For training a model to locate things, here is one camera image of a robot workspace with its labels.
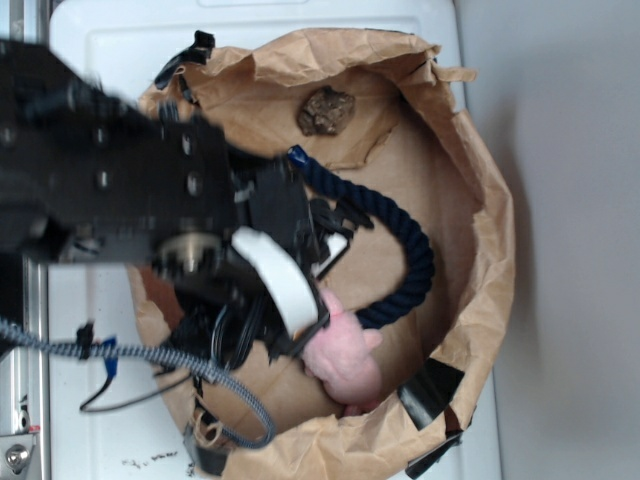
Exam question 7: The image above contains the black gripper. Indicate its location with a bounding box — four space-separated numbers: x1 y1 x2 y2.
151 117 373 360

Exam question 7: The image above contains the pink plush bunny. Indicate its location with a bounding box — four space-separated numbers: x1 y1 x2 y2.
301 289 383 416

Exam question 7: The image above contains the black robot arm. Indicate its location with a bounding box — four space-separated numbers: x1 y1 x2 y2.
1 40 372 369

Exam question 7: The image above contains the black tape piece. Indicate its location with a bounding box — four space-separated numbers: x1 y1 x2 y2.
154 30 216 90
396 358 465 430
184 424 232 477
404 430 463 479

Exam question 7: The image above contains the brown rock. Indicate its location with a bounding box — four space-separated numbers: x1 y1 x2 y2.
296 85 356 136

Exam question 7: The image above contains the brown paper bag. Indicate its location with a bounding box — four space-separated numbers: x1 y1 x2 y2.
139 28 515 479

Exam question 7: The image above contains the black tape piece lower right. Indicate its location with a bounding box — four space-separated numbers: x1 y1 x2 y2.
184 424 232 477

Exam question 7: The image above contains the black tape piece lower left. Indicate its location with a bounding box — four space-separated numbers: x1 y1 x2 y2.
404 430 463 479

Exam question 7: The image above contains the dark blue twisted rope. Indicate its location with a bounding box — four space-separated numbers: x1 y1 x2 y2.
286 144 436 331

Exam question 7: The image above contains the braided grey cable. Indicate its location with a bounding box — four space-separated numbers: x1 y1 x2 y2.
0 314 278 450

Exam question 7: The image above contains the thin black cable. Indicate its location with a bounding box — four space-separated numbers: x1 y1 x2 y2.
78 299 266 414

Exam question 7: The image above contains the aluminium rail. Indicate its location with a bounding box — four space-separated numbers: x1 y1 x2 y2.
1 1 53 479

